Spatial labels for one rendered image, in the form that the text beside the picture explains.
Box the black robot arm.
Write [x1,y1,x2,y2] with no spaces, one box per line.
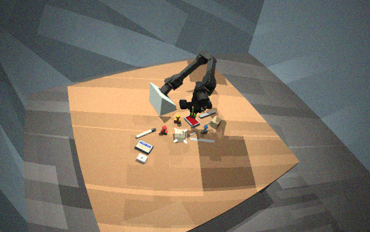
[159,50,217,113]

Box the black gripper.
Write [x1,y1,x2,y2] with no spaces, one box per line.
[179,94,212,115]

